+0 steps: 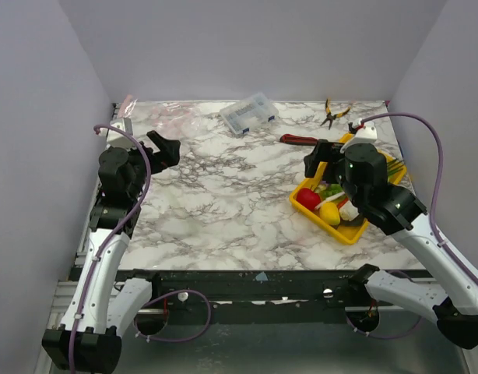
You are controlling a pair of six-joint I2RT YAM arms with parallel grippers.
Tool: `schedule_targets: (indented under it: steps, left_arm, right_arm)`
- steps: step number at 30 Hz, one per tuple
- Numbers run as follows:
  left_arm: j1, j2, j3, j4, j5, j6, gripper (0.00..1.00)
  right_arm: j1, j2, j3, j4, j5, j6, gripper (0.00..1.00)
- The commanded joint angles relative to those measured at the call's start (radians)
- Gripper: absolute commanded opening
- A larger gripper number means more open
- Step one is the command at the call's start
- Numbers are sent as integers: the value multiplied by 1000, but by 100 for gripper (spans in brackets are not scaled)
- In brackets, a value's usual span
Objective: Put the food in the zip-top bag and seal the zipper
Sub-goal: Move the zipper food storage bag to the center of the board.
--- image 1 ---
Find yellow plastic tray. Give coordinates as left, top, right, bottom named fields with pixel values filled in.
left=288, top=132, right=408, bottom=245

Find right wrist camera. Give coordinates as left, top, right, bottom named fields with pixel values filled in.
left=346, top=121, right=378, bottom=146

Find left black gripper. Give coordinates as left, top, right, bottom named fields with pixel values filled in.
left=118, top=131, right=181, bottom=199

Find clear zip top bag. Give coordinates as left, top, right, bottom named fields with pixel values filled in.
left=117, top=94, right=203, bottom=136

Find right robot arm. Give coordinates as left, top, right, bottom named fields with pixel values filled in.
left=304, top=139, right=478, bottom=349

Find toy celery stalk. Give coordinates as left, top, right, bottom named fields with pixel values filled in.
left=338, top=200, right=359, bottom=221

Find orange toy carrot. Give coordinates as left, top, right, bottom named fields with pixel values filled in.
left=337, top=197, right=349, bottom=209

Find clear plastic organizer box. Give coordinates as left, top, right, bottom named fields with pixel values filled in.
left=219, top=93, right=279, bottom=136

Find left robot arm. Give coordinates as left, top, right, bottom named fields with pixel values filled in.
left=42, top=131, right=181, bottom=373

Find red toy apple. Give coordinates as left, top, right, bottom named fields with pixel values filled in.
left=296, top=188, right=322, bottom=211

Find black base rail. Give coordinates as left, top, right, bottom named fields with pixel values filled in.
left=114, top=268, right=438, bottom=324

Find red black utility knife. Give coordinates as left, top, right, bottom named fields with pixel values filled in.
left=279, top=134, right=318, bottom=146

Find green toy scallion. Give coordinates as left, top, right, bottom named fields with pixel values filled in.
left=387, top=158, right=405, bottom=178

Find yellow toy lemon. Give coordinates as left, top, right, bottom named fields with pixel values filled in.
left=319, top=202, right=341, bottom=226

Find yellow black pliers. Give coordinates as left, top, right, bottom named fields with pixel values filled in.
left=321, top=98, right=352, bottom=129

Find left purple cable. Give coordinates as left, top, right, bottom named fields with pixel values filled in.
left=67, top=124, right=213, bottom=371

